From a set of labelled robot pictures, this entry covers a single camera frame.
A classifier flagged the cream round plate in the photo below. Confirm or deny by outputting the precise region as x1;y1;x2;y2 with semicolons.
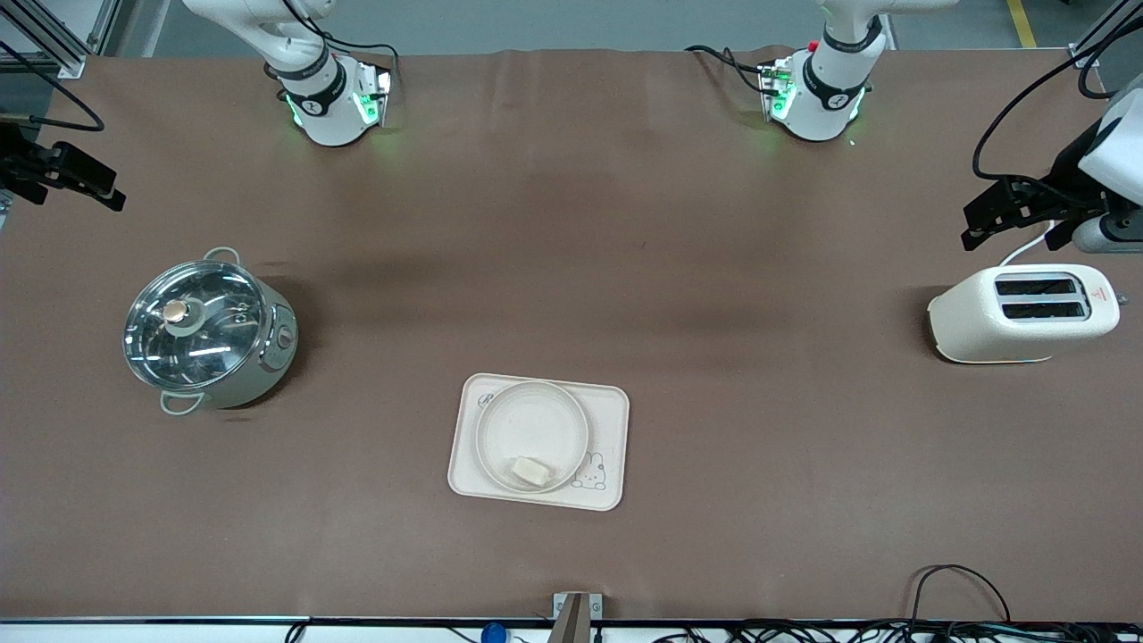
475;380;590;495

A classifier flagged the white steamed bun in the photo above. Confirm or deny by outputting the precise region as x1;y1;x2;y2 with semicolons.
511;456;556;489

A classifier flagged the cream two-slot toaster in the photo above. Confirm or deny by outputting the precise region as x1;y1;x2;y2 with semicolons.
927;263;1121;364

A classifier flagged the glass pot lid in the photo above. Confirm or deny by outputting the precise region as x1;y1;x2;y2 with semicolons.
123;260;267;394

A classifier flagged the pale green electric pot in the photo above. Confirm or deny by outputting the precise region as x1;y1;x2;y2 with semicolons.
122;247;299;416

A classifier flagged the brown table cover sheet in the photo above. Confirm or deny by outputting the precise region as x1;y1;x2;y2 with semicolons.
0;46;1143;623

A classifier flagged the cream rabbit print tray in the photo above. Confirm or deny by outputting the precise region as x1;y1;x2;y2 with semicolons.
447;372;630;512

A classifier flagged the white toaster cable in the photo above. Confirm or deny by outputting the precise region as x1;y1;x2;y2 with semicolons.
998;219;1056;267

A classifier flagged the aluminium frame profile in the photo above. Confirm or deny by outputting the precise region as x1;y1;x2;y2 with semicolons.
1070;0;1143;71
0;0;123;79

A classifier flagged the black right arm base cable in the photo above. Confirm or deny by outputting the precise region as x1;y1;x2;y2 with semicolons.
284;0;400;63

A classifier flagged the black arm base cable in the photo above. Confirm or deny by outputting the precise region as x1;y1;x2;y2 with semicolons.
685;44;771;94
284;0;400;63

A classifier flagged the black left arm base cable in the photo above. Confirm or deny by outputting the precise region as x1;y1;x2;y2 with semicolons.
685;44;771;94

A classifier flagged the black looped cable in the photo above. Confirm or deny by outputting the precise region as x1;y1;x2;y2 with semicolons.
909;564;1012;626

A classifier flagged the black cable bundle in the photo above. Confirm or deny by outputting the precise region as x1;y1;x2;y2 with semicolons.
656;619;1143;643

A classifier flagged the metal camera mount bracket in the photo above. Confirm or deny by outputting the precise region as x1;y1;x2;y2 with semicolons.
552;592;602;643

